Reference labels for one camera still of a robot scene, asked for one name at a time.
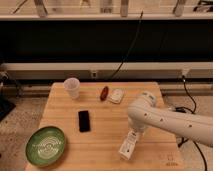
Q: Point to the white plastic bottle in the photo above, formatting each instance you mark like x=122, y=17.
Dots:
x=127, y=148

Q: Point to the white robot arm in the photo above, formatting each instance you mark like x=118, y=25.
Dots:
x=143, y=111

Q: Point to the small red object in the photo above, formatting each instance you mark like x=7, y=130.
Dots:
x=104, y=93

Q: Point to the white computer mouse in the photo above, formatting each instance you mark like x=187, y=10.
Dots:
x=116, y=96

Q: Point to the translucent plastic cup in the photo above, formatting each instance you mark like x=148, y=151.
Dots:
x=72, y=86

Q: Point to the black smartphone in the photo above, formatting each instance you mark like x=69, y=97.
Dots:
x=84, y=121

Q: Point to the green ceramic plate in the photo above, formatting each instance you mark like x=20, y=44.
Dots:
x=45, y=146

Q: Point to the white wall outlet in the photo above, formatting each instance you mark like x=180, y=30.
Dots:
x=94, y=74

